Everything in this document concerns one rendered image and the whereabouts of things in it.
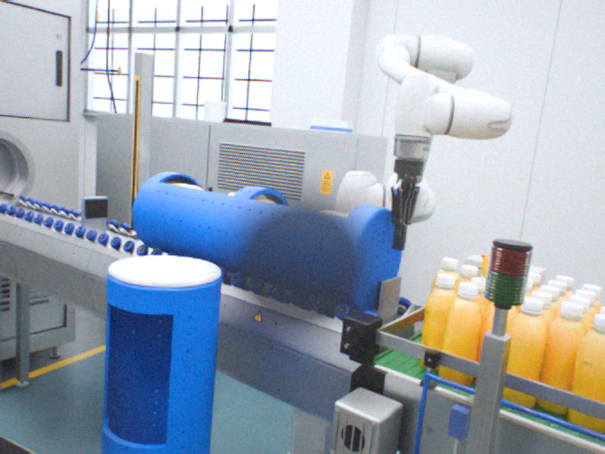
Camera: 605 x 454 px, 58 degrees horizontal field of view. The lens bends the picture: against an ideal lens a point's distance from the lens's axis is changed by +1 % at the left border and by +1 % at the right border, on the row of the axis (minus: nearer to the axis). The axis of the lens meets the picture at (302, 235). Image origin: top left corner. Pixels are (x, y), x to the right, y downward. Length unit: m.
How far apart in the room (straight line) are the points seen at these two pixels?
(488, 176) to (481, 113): 2.87
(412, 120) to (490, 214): 2.96
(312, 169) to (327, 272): 1.98
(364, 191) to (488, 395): 1.31
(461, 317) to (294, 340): 0.49
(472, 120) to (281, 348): 0.78
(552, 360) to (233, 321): 0.87
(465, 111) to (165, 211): 0.96
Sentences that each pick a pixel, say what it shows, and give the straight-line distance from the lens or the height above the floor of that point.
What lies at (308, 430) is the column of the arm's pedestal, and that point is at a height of 0.18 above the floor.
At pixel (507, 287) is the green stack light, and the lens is 0.94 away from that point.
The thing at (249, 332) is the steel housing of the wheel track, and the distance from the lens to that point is 1.60.
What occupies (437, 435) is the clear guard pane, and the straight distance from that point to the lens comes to 1.21.
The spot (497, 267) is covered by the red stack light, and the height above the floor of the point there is 1.22.
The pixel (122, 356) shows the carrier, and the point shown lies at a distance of 1.61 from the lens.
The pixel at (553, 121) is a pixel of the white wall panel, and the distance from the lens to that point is 4.25.
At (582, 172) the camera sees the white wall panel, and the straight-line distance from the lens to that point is 4.23.
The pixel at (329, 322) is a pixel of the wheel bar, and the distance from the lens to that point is 1.45.
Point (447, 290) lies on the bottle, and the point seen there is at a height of 1.09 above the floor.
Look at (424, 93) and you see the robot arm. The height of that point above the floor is 1.53.
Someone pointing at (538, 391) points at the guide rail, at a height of 0.96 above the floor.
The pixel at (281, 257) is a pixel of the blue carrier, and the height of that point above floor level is 1.07.
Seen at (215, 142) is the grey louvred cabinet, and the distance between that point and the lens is 3.73.
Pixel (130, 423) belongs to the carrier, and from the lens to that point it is 1.73.
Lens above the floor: 1.40
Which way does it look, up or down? 10 degrees down
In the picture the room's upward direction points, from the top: 5 degrees clockwise
